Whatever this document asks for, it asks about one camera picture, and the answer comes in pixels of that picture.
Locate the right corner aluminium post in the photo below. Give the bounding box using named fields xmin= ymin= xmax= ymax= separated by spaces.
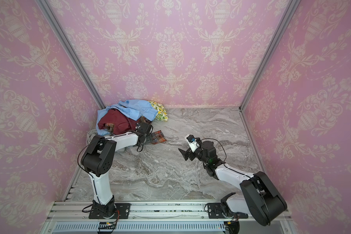
xmin=240 ymin=0 xmax=301 ymax=113

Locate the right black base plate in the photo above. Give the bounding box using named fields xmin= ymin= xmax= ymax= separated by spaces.
xmin=204 ymin=203 xmax=249 ymax=220

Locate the small electronics board with wires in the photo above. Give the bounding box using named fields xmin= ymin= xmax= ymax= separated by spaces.
xmin=97 ymin=222 xmax=117 ymax=234

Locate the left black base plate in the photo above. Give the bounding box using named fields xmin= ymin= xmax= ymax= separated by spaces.
xmin=88 ymin=203 xmax=131 ymax=220

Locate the aluminium front rail frame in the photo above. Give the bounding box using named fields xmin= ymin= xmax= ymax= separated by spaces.
xmin=41 ymin=200 xmax=296 ymax=234

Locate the grey beige cloth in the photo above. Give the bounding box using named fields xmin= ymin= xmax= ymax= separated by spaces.
xmin=86 ymin=129 xmax=104 ymax=147

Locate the maroon cloth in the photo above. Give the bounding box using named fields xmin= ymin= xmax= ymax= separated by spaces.
xmin=97 ymin=109 xmax=139 ymax=135

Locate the left corner aluminium post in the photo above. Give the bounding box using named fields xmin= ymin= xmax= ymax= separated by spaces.
xmin=36 ymin=0 xmax=106 ymax=109

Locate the corner aluminium post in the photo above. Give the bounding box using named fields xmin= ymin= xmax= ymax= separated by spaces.
xmin=240 ymin=0 xmax=301 ymax=113
xmin=36 ymin=0 xmax=106 ymax=109

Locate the yellow floral cloth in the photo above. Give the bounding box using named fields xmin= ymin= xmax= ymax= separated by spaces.
xmin=149 ymin=101 xmax=168 ymax=121

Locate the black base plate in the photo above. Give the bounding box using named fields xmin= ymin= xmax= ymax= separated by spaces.
xmin=204 ymin=203 xmax=249 ymax=220
xmin=88 ymin=203 xmax=131 ymax=220

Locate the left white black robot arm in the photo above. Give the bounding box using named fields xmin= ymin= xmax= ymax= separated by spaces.
xmin=78 ymin=122 xmax=153 ymax=220

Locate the light blue shirt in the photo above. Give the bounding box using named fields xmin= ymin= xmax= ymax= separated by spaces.
xmin=96 ymin=99 xmax=158 ymax=136

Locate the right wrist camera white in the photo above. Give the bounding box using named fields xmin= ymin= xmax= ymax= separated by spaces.
xmin=185 ymin=135 xmax=200 ymax=153

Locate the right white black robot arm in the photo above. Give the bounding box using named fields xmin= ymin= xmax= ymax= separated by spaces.
xmin=179 ymin=135 xmax=288 ymax=226

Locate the plaid red orange cloth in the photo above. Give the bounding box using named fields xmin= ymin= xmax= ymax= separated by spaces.
xmin=103 ymin=117 xmax=166 ymax=144

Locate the black round connector right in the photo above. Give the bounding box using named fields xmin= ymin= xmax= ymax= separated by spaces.
xmin=224 ymin=221 xmax=240 ymax=234

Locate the white vented cable duct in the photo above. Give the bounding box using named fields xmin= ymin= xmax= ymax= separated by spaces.
xmin=50 ymin=221 xmax=225 ymax=234

